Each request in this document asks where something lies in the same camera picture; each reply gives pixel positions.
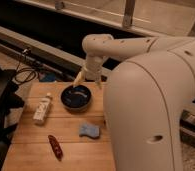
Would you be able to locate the white plastic bottle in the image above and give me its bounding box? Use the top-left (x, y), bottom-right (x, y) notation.
top-left (33, 93), bottom-right (52, 125)

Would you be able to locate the black cable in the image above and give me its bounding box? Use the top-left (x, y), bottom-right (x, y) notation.
top-left (13, 47), bottom-right (45, 84)

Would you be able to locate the metal railing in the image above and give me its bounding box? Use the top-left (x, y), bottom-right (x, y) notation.
top-left (16, 0), bottom-right (195, 37)

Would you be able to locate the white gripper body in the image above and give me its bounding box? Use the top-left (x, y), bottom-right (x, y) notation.
top-left (82, 55), bottom-right (106, 82)

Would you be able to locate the dark blue bowl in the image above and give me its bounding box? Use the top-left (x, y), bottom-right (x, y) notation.
top-left (60, 85), bottom-right (92, 111)

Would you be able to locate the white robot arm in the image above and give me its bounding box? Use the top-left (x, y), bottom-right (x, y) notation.
top-left (74, 34), bottom-right (195, 171)

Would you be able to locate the blue object on floor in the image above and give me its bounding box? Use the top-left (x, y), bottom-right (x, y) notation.
top-left (40, 73), bottom-right (56, 82)

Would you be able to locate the blue sponge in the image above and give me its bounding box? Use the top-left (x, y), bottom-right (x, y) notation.
top-left (79, 124), bottom-right (100, 139)

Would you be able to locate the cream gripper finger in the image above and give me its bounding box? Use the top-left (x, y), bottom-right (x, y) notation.
top-left (95, 80), bottom-right (102, 89)
top-left (73, 71), bottom-right (85, 87)

